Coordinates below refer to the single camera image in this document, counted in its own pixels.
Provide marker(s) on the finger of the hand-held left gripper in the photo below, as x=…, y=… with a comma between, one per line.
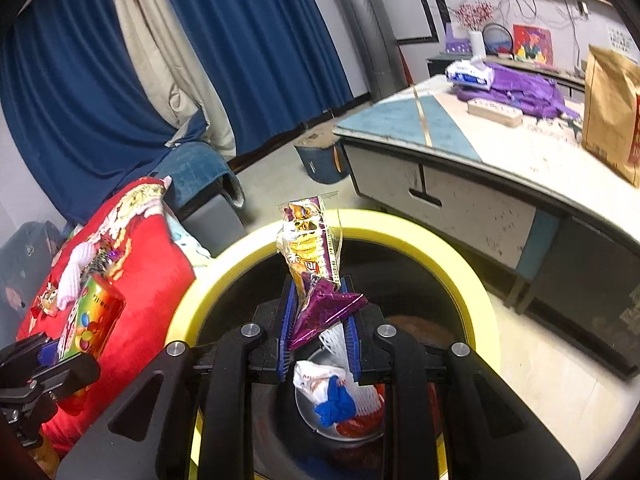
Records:
x=70, y=377
x=49, y=353

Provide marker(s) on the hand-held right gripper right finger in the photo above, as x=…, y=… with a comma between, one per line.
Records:
x=354, y=355

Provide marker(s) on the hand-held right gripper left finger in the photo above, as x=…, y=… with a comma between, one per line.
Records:
x=285, y=332

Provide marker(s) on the white foam net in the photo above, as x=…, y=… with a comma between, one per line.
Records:
x=334, y=345

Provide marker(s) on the purple foil snack wrapper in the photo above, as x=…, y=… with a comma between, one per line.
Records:
x=320, y=315

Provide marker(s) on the white plastic bag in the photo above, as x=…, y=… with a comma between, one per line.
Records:
x=312, y=382

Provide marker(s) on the blue glove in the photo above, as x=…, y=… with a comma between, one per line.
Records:
x=335, y=405

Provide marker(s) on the colourful candy packet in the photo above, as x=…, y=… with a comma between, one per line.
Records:
x=90, y=315

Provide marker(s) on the clear yellow chip packet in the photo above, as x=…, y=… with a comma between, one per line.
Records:
x=305, y=245

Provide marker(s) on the yellow rim trash bin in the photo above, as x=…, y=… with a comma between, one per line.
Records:
x=400, y=230

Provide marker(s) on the grey heart print cushion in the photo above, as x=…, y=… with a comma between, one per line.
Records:
x=27, y=265

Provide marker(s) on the red floral blanket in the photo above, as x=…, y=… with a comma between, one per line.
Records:
x=150, y=280

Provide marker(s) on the blue stool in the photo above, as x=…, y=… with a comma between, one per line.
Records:
x=320, y=160

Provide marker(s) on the teal blue bed sheet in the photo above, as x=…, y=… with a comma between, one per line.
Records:
x=200, y=165

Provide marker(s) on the white blue coffee table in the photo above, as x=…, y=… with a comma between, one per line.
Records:
x=475, y=190

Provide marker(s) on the blue curtain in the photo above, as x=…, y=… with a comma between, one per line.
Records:
x=260, y=50
x=65, y=100

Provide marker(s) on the white power strip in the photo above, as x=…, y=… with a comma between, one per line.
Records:
x=495, y=112

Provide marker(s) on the dark television cabinet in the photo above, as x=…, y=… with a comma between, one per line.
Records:
x=437, y=67

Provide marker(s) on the white tissue pack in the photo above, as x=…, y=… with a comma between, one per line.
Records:
x=467, y=74

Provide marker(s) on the beige curtain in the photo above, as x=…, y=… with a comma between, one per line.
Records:
x=150, y=50

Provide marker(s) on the purple backpack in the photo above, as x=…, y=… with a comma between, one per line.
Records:
x=530, y=92

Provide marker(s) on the grey tower air conditioner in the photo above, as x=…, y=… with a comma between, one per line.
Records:
x=365, y=25

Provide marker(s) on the purple box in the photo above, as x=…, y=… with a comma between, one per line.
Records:
x=456, y=40

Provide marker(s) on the white vase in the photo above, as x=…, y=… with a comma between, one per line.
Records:
x=476, y=45

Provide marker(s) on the round blue ornament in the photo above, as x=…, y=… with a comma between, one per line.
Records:
x=497, y=40

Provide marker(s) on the brown paper bag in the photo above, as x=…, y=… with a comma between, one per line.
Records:
x=610, y=110

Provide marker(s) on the colourful painting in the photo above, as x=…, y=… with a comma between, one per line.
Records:
x=532, y=45

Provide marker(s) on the grey bed frame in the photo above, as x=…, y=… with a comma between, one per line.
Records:
x=210, y=225

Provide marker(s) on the wall socket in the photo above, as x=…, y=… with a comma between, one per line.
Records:
x=583, y=8

